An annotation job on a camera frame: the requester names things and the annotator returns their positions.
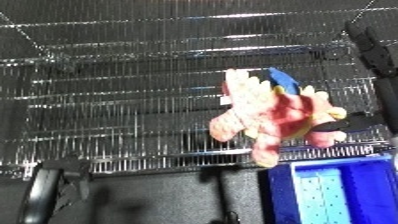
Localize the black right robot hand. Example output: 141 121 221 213
309 112 383 134

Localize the pink spotted soft toy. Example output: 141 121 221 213
207 67 351 169

